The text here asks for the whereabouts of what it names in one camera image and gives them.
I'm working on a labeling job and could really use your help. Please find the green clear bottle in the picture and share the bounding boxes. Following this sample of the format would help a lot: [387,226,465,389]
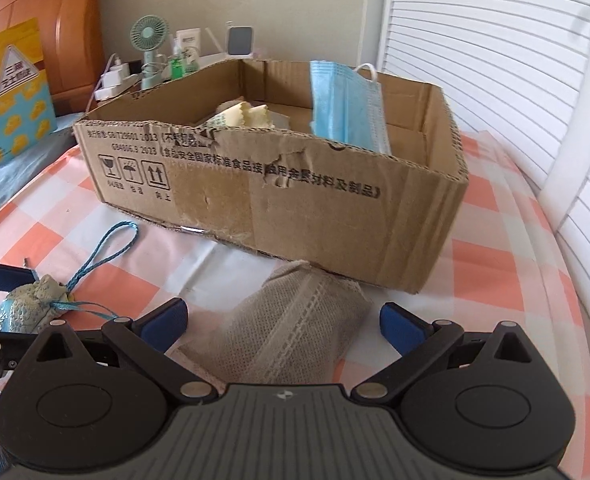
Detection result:
[170,40,186,80]

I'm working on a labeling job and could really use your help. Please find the blue face mask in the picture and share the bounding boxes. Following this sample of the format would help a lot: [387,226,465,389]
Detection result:
[309,60,393,156]

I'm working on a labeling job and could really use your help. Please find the cardboard box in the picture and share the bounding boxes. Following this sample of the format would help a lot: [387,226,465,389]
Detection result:
[72,57,470,295]

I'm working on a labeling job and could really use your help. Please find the white tubular frame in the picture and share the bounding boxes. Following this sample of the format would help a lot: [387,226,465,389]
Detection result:
[539,0,590,222]

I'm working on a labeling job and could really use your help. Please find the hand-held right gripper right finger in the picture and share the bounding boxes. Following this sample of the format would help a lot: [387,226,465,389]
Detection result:
[351,302,536,407]

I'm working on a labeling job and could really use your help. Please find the large grey sachet bag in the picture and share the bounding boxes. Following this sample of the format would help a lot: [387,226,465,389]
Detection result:
[177,260,374,387]

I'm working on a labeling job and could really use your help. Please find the white power strip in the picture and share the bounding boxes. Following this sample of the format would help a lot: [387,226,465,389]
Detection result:
[95,72,144,102]

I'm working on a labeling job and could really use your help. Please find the wooden headboard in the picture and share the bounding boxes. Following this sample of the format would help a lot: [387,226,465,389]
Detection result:
[0,0,112,116]

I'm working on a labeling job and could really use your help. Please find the pale yellow packet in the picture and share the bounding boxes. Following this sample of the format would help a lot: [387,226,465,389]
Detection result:
[217,101,274,129]

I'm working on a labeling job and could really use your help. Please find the white green cream tube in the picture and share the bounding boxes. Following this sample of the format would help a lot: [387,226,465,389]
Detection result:
[177,27,202,74]

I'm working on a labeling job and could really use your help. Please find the white charging cable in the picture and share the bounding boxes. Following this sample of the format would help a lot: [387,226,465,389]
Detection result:
[86,52,122,112]

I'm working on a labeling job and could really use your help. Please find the yellow blue snack bag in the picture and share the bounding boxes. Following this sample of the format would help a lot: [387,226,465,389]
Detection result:
[0,17,58,173]

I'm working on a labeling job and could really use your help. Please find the green desk fan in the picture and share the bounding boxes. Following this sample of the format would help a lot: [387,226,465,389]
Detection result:
[131,15,170,90]

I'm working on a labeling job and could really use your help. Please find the pink white checked tablecloth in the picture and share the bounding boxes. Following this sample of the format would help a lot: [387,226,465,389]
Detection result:
[0,130,590,480]

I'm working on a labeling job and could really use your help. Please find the phone on white stand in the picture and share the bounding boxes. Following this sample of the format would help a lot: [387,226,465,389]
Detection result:
[225,22,256,59]

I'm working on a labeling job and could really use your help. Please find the floral pouch with blue cord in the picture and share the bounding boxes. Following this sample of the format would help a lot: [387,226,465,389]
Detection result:
[0,221,140,334]

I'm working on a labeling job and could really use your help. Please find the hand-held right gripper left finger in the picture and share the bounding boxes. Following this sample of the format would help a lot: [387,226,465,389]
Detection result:
[30,297,216,404]

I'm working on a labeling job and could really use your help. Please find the white charger plug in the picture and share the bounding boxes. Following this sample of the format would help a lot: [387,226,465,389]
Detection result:
[102,62,130,86]

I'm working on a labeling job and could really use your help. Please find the white louvered door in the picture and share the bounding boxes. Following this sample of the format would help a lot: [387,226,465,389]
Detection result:
[375,0,590,411]

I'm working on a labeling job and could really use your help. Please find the grey blue bed blanket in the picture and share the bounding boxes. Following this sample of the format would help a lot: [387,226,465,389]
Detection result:
[0,114,84,233]

